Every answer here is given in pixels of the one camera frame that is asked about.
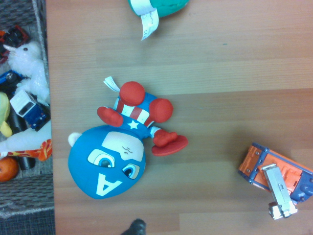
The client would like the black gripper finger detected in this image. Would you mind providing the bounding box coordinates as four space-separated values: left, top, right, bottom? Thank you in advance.
119 218 147 235

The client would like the orange blue toy truck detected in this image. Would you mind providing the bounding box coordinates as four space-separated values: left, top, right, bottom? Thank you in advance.
237 142 313 220

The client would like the Captain America plush toy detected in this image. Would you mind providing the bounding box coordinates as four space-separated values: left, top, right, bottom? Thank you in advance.
67 76 189 200

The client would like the grey woven wicker basket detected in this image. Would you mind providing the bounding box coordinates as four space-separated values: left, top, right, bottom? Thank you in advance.
0 0 56 219

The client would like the orange round toy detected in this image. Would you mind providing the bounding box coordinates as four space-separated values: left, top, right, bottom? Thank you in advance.
0 156 20 183

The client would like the white blue toy truck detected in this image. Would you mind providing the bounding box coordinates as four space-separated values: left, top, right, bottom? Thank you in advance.
9 89 51 132

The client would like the white unicorn plush toy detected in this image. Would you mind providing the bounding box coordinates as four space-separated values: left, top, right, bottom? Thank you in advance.
2 41 51 106

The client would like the blue toy car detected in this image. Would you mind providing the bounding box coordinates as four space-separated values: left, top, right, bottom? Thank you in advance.
0 70 25 95

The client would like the green plush toy white label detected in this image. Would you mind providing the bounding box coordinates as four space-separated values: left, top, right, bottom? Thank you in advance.
127 0 190 41

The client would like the red black toy car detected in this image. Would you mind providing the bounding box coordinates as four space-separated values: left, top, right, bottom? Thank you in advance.
0 24 31 65

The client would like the white plush with orange flames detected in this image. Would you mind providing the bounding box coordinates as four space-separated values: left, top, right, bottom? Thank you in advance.
0 119 53 162

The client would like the teal yellow fish plush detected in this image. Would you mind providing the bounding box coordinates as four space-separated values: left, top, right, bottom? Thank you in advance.
0 92 13 138

